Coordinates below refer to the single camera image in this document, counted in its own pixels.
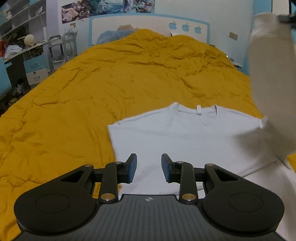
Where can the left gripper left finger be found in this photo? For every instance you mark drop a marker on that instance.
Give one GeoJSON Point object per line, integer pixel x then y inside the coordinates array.
{"type": "Point", "coordinates": [112, 175]}

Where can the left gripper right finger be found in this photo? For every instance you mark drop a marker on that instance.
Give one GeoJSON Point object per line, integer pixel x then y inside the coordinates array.
{"type": "Point", "coordinates": [185, 175]}

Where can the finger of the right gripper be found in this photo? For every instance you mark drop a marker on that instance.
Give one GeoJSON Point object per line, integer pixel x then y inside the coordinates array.
{"type": "Point", "coordinates": [287, 19]}

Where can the white Nevada sweatshirt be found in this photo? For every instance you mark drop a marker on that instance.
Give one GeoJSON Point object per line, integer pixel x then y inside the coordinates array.
{"type": "Point", "coordinates": [256, 148]}

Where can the blue white wardrobe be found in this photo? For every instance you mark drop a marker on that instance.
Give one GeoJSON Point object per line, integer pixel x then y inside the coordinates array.
{"type": "Point", "coordinates": [277, 7]}

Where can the mustard yellow quilt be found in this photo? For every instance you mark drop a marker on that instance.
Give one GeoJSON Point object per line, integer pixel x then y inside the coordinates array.
{"type": "Point", "coordinates": [62, 123]}

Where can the white blue bed headboard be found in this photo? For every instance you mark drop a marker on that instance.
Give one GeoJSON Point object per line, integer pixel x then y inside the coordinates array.
{"type": "Point", "coordinates": [166, 25]}

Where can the grey metal trolley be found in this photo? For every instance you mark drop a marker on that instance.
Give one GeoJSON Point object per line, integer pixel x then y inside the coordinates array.
{"type": "Point", "coordinates": [62, 49]}

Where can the blue pillow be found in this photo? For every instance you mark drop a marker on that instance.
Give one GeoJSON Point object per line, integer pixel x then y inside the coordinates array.
{"type": "Point", "coordinates": [110, 36]}

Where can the cream round plush toy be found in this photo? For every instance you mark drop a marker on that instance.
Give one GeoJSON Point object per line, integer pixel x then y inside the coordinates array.
{"type": "Point", "coordinates": [29, 40]}

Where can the white plastic bag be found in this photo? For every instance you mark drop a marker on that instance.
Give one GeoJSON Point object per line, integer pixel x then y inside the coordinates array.
{"type": "Point", "coordinates": [12, 50]}

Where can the red bag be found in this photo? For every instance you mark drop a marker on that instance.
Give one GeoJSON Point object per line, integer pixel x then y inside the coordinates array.
{"type": "Point", "coordinates": [2, 48]}

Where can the white desk with shelves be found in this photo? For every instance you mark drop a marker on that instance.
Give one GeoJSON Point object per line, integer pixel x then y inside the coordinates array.
{"type": "Point", "coordinates": [30, 66]}

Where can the beige wall socket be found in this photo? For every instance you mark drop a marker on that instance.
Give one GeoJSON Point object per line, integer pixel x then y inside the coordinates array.
{"type": "Point", "coordinates": [233, 36]}

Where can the anime wall poster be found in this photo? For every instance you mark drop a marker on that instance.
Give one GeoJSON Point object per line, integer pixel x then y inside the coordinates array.
{"type": "Point", "coordinates": [79, 10]}

